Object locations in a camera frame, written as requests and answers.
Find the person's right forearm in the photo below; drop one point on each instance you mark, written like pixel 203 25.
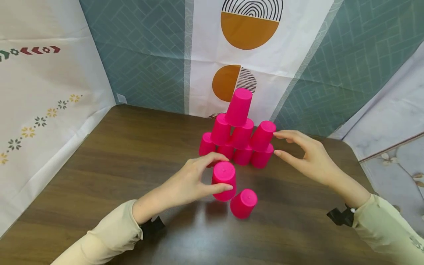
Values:
pixel 381 224

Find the black wrist band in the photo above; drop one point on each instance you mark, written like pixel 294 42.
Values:
pixel 153 225
pixel 341 216

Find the pink plastic cup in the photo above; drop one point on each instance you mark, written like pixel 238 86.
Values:
pixel 243 203
pixel 224 180

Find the person's left hand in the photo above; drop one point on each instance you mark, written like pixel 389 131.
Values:
pixel 187 184

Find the person's left thumb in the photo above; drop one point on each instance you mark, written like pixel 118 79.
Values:
pixel 218 188

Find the pyramid of pink cups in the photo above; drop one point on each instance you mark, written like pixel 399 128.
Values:
pixel 240 138

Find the person's left index finger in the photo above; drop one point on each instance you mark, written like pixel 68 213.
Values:
pixel 212 157

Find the person's left forearm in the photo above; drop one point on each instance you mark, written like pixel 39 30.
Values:
pixel 112 230

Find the person's right hand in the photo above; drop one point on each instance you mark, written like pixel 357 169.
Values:
pixel 314 160

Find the person's right fingers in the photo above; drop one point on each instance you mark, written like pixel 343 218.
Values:
pixel 293 136

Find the person's right thumb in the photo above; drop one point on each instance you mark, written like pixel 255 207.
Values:
pixel 287 157

